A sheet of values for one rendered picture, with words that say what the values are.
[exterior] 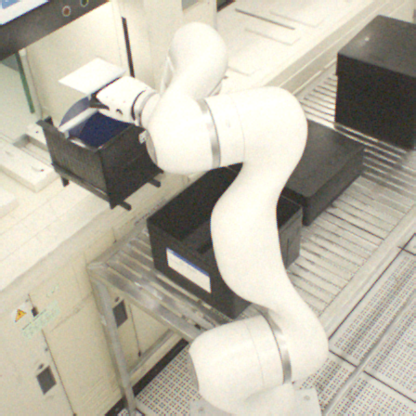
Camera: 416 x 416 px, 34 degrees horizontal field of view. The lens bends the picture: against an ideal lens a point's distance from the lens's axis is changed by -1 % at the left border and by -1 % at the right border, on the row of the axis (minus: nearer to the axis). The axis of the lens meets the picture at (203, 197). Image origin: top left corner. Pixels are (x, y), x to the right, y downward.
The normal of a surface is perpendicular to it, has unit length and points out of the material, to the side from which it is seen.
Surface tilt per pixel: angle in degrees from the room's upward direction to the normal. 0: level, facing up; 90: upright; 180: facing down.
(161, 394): 0
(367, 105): 90
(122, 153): 88
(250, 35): 0
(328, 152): 0
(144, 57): 90
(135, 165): 88
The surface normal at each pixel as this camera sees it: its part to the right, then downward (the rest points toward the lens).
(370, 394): -0.06, -0.73
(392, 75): -0.59, 0.57
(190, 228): 0.74, 0.42
